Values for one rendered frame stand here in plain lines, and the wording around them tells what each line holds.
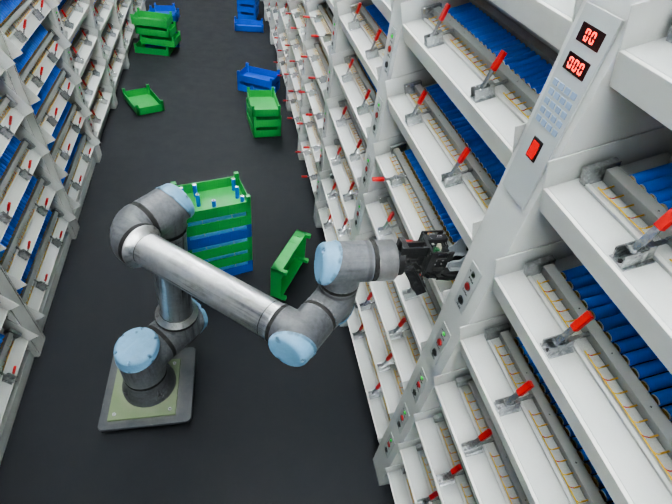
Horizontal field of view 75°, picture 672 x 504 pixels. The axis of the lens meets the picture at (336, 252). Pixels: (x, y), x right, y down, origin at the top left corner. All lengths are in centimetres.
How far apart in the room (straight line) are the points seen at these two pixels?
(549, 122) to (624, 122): 9
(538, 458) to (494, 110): 62
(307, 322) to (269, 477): 95
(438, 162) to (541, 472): 66
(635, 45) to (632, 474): 52
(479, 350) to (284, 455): 103
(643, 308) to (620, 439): 20
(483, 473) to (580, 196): 62
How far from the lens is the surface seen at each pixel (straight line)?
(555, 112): 71
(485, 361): 96
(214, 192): 212
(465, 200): 97
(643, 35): 66
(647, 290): 63
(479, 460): 108
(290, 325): 91
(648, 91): 62
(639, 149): 78
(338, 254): 88
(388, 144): 143
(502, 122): 86
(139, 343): 167
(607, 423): 74
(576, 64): 69
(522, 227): 77
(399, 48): 130
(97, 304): 228
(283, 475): 177
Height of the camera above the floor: 168
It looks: 44 degrees down
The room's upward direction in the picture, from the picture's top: 9 degrees clockwise
